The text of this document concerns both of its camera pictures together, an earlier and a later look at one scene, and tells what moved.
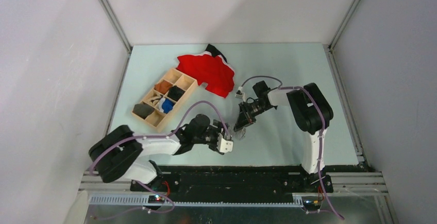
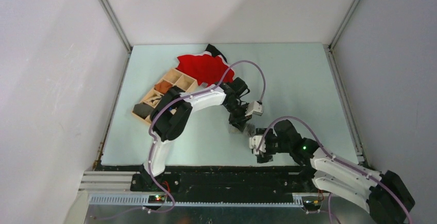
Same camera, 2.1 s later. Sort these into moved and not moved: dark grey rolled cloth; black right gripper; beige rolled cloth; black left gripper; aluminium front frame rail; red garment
Moved: black left gripper; black right gripper
Not moved: red garment; aluminium front frame rail; dark grey rolled cloth; beige rolled cloth
